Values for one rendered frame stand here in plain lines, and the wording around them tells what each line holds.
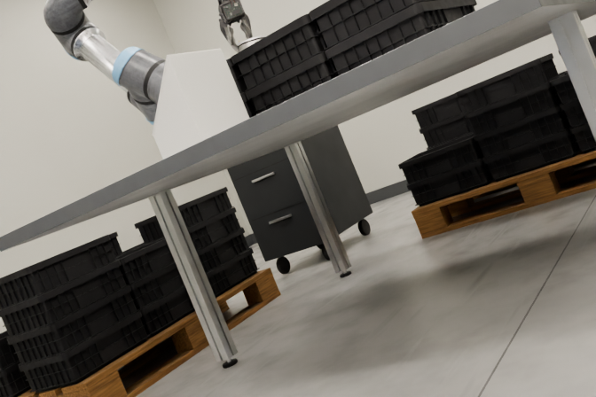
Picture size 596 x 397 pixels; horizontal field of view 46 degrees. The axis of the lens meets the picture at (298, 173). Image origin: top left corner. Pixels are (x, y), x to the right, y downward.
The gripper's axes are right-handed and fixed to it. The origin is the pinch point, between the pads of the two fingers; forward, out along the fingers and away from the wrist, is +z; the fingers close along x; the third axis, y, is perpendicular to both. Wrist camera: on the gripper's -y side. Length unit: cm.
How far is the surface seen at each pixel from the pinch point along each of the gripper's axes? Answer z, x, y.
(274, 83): 19.1, -0.4, 35.2
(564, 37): 38, 62, 74
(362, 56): 23, 20, 54
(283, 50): 12.0, 4.7, 38.7
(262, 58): 11.2, -0.6, 33.5
